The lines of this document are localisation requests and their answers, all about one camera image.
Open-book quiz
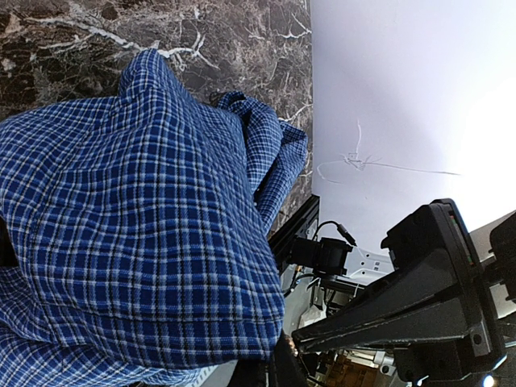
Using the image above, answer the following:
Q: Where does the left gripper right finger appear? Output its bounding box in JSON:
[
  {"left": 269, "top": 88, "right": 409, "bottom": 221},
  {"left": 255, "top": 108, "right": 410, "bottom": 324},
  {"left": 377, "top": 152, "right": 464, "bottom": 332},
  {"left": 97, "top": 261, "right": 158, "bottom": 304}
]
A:
[{"left": 273, "top": 332, "right": 308, "bottom": 387}]

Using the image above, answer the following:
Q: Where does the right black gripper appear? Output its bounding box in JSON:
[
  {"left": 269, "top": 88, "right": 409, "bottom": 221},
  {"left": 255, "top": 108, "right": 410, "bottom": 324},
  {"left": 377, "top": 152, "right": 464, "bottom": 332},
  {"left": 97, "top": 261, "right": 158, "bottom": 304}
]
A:
[{"left": 293, "top": 199, "right": 508, "bottom": 383}]

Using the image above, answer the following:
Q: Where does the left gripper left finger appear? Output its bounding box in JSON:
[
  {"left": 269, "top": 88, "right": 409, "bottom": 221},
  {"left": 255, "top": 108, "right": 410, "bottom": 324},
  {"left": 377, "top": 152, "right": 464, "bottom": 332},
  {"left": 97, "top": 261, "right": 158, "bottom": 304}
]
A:
[{"left": 231, "top": 360, "right": 268, "bottom": 387}]

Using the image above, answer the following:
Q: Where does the blue checkered shirt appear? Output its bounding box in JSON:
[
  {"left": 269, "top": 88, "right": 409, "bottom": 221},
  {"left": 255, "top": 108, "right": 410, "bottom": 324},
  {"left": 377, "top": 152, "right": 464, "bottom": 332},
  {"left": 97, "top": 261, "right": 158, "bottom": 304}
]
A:
[{"left": 1, "top": 50, "right": 308, "bottom": 386}]

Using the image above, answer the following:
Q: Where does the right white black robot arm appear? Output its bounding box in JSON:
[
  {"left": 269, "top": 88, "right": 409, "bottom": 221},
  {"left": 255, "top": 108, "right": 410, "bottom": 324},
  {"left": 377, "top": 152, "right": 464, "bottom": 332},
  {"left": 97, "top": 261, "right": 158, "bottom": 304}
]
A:
[{"left": 292, "top": 199, "right": 515, "bottom": 386}]

